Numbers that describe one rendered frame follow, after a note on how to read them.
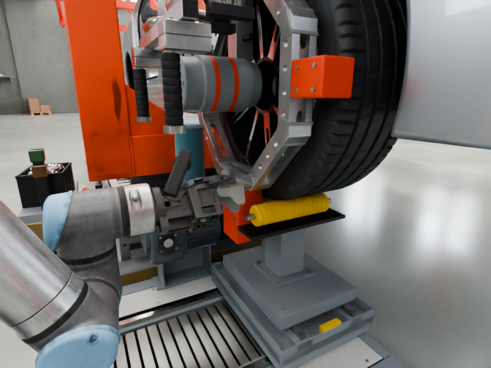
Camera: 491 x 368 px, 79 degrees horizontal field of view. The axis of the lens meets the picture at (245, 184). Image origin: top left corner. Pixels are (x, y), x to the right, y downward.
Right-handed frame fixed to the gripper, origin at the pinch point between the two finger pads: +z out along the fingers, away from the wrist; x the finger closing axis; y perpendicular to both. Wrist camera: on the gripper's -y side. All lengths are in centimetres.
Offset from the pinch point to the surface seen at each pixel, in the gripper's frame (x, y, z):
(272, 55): 7.8, -33.3, 17.2
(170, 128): 6.4, -10.7, -14.8
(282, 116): 11.9, -8.4, 7.2
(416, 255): -65, 24, 120
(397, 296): -52, 37, 80
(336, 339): -34, 39, 30
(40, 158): -42, -40, -43
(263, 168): -1.7, -4.4, 7.1
